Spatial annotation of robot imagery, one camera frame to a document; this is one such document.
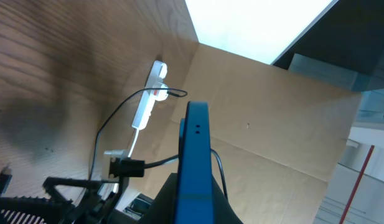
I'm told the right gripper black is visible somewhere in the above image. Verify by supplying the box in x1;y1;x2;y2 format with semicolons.
0;174;130;224

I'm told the black right camera cable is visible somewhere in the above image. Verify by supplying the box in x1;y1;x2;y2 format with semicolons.
109;148;229;200

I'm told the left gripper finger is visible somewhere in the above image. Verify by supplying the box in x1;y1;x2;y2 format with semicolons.
137;172;244;224

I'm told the white power strip cord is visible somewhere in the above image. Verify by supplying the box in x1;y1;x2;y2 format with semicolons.
112;128;141;194

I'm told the white USB charger plug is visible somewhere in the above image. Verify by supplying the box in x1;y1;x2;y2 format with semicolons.
153;83;168;101

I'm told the black USB charging cable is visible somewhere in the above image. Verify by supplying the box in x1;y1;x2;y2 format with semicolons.
87;88;189;181

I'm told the cardboard panel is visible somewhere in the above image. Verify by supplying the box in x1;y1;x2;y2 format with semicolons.
133;45;362;223

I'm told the white power strip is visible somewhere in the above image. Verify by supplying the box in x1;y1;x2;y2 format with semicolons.
131;60;167;130

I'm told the blue Samsung Galaxy smartphone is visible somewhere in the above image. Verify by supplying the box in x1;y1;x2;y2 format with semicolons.
176;101;213;224

